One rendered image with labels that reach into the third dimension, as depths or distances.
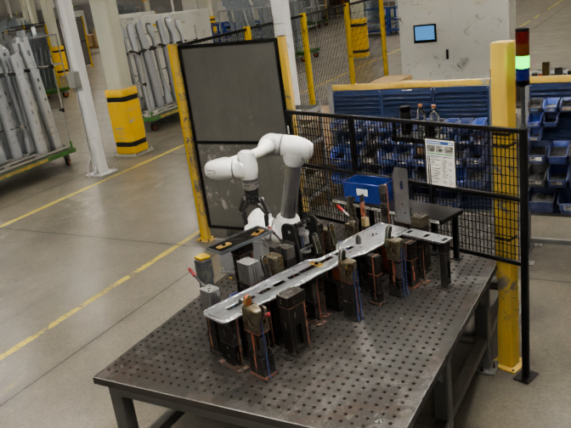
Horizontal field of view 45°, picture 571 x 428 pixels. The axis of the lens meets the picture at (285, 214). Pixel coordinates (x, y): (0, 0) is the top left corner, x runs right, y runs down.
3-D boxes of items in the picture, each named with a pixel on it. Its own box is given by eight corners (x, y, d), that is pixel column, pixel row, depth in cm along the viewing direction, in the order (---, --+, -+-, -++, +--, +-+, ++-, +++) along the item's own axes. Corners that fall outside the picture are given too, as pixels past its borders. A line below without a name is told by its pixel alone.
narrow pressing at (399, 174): (410, 223, 406) (406, 168, 395) (395, 220, 414) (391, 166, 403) (410, 222, 406) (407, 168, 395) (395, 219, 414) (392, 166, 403)
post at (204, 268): (214, 338, 365) (200, 263, 351) (206, 334, 371) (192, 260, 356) (225, 332, 370) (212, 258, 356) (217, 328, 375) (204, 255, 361)
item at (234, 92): (319, 246, 653) (295, 33, 588) (313, 252, 642) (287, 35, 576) (206, 237, 718) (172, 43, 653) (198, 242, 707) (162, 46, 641)
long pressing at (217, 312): (227, 326, 315) (226, 323, 314) (199, 313, 331) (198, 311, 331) (411, 229, 399) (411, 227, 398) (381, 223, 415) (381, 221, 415)
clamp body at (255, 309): (266, 384, 318) (256, 315, 307) (246, 373, 329) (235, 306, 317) (283, 374, 325) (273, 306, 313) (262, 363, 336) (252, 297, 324)
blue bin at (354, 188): (382, 205, 433) (381, 186, 429) (343, 199, 453) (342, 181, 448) (396, 197, 444) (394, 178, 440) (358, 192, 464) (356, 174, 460)
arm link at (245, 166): (261, 174, 371) (238, 176, 374) (257, 147, 366) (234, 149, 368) (257, 180, 361) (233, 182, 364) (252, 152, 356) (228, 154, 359)
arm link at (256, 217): (243, 242, 455) (251, 211, 463) (269, 246, 453) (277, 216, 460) (240, 233, 440) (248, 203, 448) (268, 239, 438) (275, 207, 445)
